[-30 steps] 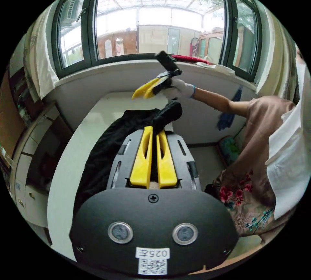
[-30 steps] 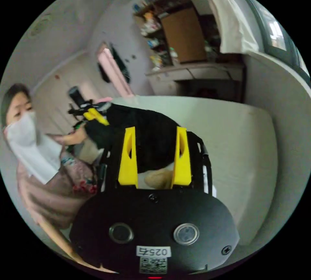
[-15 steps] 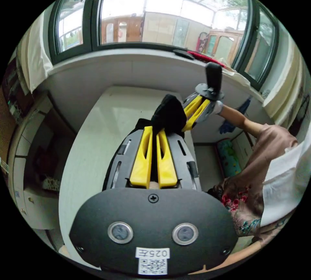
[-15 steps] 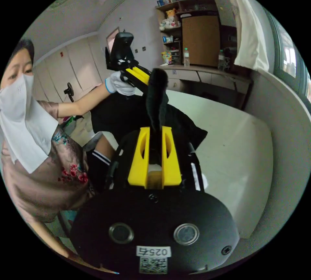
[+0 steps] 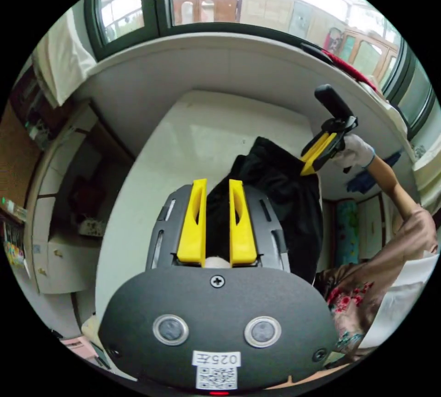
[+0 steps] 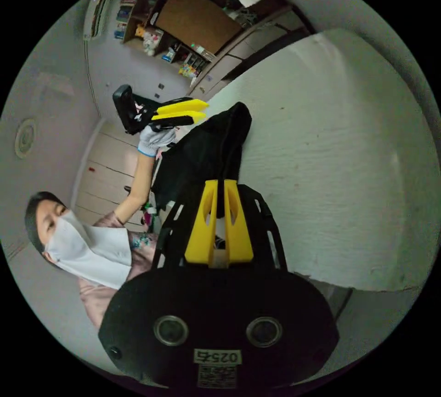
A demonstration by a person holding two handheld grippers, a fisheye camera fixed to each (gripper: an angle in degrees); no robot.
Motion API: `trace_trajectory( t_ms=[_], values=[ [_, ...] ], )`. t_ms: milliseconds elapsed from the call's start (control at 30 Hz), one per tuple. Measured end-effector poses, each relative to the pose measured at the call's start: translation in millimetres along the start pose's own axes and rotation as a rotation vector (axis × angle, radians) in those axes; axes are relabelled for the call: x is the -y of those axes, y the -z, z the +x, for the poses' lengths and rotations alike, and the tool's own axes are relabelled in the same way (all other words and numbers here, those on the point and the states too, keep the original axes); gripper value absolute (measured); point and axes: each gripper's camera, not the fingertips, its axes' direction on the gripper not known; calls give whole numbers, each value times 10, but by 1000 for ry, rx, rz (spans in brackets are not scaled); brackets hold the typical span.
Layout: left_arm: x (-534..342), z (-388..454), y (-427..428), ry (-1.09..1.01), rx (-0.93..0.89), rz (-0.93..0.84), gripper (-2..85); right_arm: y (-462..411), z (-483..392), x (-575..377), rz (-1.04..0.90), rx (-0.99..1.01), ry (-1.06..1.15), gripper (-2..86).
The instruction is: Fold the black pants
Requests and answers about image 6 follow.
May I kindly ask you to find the person's left hand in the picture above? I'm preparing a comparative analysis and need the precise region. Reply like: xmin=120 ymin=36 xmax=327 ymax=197
xmin=137 ymin=124 xmax=179 ymax=159

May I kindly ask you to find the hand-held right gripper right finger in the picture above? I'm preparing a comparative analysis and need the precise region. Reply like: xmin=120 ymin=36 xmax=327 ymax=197
xmin=224 ymin=179 xmax=254 ymax=264

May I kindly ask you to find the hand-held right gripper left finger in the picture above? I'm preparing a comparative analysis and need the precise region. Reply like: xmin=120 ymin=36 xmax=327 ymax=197
xmin=184 ymin=179 xmax=219 ymax=265

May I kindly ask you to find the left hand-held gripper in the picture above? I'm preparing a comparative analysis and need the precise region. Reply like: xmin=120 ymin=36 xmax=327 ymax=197
xmin=113 ymin=84 xmax=210 ymax=136

